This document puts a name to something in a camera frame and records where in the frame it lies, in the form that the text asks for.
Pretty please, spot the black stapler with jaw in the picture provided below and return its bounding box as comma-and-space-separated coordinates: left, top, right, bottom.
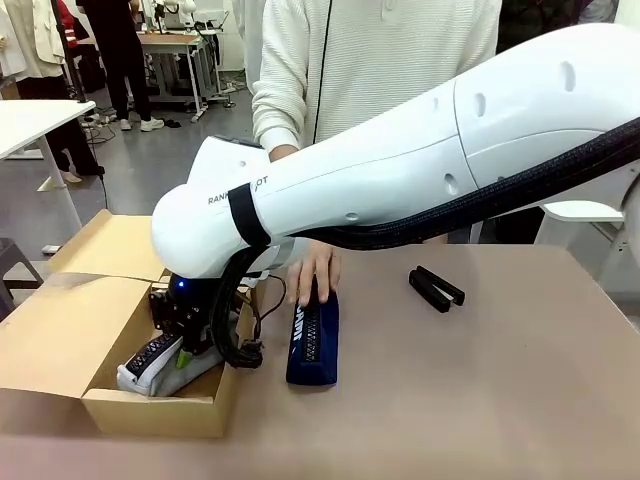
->
408, 265, 467, 315

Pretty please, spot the person's right hand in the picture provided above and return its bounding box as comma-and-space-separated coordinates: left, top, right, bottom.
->
286, 238, 345, 307

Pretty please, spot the black earphone cord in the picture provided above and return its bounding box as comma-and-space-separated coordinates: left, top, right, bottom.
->
313, 0, 334, 144

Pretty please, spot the white desk with white leg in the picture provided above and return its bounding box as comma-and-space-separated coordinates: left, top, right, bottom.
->
0, 98, 97, 242

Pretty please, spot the grey metal stool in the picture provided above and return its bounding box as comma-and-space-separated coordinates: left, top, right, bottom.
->
0, 237, 47, 322

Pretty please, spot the large cardboard box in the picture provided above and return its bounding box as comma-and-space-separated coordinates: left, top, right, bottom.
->
0, 272, 255, 441

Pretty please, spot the small white background robot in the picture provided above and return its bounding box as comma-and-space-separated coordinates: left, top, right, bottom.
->
152, 0, 199, 29

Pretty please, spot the grey CAMPUS pencil case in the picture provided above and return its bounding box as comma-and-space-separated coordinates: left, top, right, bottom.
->
116, 333, 227, 399

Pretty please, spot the person in white sweater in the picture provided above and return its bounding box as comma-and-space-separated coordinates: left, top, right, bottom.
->
249, 0, 503, 164

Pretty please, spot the large white table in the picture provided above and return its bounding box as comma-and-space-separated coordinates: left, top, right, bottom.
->
541, 201, 627, 246

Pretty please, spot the bystander in dark green jacket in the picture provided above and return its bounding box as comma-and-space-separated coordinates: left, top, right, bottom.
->
496, 0, 587, 55

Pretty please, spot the bystander in white top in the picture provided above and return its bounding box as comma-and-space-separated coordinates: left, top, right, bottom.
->
243, 0, 266, 96

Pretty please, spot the navy blue zipper pencil case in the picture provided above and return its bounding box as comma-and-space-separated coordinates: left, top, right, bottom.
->
285, 277, 342, 387

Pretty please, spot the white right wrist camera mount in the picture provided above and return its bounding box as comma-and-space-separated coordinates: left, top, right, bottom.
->
238, 269, 274, 292

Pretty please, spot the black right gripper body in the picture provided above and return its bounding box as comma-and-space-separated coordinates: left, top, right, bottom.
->
148, 273, 224, 354

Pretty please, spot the black floor cable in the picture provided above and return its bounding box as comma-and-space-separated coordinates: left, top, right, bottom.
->
94, 167, 113, 215

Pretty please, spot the red garment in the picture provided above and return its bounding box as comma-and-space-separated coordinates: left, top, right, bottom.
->
54, 0, 82, 51

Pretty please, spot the bystander in black clothes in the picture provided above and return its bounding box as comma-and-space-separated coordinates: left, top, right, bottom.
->
82, 0, 166, 134

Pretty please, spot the wooden-top workbench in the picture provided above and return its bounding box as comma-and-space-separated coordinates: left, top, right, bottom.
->
133, 32, 214, 124

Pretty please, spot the black stand pole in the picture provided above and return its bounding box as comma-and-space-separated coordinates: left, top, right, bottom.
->
49, 0, 90, 104

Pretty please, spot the bystander in beige jacket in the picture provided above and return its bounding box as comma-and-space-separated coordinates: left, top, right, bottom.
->
0, 0, 107, 184

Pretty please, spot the person's right forearm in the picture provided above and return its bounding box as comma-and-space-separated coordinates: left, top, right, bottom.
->
268, 143, 303, 166

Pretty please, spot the black velcro arm strap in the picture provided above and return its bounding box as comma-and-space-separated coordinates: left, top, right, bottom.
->
228, 182, 273, 250

